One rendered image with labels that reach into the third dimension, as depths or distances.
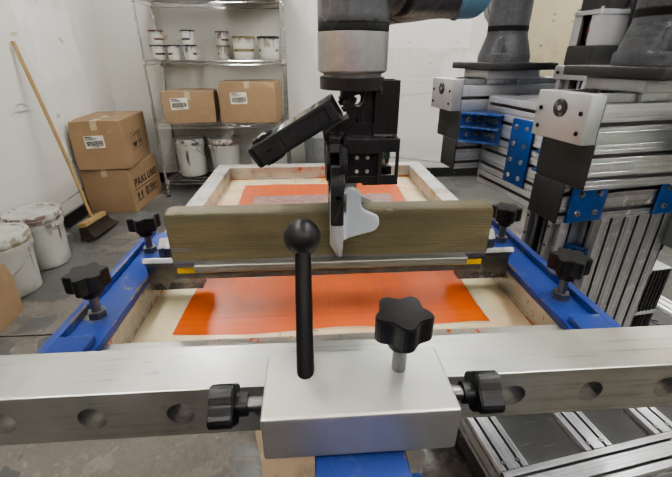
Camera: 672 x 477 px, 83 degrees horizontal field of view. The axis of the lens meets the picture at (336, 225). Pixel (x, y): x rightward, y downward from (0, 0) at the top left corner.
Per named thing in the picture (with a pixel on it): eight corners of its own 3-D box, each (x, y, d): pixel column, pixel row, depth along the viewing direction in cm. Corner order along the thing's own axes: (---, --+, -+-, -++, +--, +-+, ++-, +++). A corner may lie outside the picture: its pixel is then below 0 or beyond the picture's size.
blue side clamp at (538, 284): (464, 253, 71) (469, 219, 68) (490, 252, 71) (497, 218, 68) (562, 378, 44) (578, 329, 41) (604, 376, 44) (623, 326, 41)
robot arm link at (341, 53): (318, 29, 36) (316, 34, 44) (318, 81, 38) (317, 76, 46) (395, 30, 37) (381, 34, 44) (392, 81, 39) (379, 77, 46)
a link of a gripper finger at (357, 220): (379, 263, 46) (382, 188, 44) (331, 264, 46) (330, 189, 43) (375, 254, 49) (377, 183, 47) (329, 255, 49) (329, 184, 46)
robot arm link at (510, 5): (489, 25, 111) (497, -30, 105) (484, 28, 123) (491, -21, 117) (534, 24, 108) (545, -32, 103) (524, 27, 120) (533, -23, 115)
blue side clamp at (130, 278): (157, 263, 68) (149, 227, 65) (186, 262, 68) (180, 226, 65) (55, 405, 40) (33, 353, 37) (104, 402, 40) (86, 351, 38)
